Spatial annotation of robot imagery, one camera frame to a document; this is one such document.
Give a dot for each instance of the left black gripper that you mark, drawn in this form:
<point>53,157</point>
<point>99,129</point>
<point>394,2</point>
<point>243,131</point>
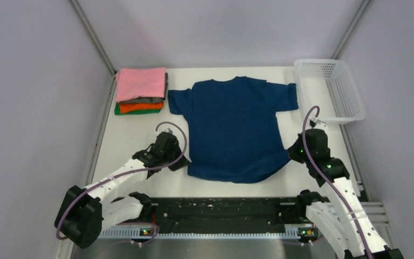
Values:
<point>183,162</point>

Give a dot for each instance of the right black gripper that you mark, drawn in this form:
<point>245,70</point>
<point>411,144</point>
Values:
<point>292,150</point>

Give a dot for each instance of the dark blue t shirt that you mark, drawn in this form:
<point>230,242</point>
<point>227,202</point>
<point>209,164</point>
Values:
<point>233,128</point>

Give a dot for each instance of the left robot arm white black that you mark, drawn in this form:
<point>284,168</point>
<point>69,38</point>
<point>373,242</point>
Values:
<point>87,211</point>

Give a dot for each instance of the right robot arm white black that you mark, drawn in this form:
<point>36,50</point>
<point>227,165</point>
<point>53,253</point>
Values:
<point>336,210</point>

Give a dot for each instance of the white plastic basket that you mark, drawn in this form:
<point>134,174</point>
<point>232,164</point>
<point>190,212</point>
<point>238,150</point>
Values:
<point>329,84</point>

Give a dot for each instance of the grey folded t shirt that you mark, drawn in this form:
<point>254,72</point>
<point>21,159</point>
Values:
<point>151,100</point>

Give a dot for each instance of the orange folded t shirt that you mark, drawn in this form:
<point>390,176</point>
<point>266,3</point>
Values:
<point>141,106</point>

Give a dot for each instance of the green folded t shirt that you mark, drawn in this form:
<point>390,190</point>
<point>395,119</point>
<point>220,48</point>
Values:
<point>121,110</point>

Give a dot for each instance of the pink folded t shirt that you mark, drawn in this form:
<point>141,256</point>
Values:
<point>140,83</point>

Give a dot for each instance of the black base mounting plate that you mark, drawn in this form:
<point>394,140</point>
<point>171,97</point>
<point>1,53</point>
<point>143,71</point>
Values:
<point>264,215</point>

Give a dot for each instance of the white slotted cable duct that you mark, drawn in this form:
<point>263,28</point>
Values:
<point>144,233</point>

